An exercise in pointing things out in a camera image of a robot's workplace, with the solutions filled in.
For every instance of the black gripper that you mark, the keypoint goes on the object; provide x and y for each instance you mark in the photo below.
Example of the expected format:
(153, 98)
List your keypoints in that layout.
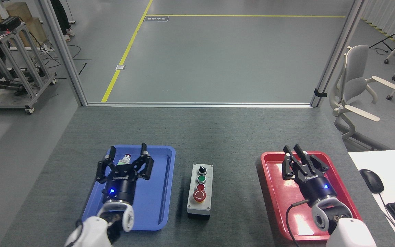
(122, 187)
(315, 188)

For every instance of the grey four-button control box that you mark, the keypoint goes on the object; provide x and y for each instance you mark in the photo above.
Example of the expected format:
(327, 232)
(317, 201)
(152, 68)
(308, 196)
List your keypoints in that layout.
(207, 178)

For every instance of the blue plastic tray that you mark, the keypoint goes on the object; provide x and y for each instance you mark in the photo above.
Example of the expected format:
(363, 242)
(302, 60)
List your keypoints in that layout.
(153, 199)

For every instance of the red plastic tray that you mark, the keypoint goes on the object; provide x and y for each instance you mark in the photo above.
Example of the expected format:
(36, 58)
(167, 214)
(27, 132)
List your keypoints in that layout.
(276, 202)

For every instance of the black computer mouse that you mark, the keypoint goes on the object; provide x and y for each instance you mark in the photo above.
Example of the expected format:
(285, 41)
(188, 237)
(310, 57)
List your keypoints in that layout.
(371, 180)

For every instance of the grey office chair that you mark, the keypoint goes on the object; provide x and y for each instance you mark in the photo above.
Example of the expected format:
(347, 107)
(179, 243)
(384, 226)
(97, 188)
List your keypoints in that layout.
(375, 123)

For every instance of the silver aluminium crossbar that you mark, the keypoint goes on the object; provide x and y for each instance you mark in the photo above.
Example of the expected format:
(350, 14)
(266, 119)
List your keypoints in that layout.
(197, 104)

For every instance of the metal floor socket plate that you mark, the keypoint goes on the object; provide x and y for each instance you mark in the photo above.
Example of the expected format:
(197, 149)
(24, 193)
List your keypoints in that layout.
(120, 67)

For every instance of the dark floor sign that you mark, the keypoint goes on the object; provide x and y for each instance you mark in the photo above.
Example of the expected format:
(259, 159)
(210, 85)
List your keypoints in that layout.
(156, 19)

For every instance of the person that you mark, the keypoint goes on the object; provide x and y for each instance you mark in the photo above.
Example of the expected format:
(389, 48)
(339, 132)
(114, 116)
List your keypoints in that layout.
(60, 15)

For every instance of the wooden crate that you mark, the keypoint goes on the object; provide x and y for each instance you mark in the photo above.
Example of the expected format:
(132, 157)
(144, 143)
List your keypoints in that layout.
(33, 29)

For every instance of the white curtain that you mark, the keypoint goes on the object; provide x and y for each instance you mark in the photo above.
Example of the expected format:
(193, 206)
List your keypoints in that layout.
(389, 13)

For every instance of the small green push-button switch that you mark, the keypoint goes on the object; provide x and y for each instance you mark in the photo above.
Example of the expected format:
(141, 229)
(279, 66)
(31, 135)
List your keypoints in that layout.
(125, 159)

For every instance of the black clip on post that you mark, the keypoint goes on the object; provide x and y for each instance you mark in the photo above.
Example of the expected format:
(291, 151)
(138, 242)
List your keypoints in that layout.
(320, 93)

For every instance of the silver aluminium post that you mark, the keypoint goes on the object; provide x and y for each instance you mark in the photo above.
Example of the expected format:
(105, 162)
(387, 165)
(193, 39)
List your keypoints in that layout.
(63, 55)
(338, 51)

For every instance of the aluminium frame cart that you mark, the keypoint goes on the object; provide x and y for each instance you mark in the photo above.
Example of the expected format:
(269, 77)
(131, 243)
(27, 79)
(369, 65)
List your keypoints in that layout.
(22, 72)

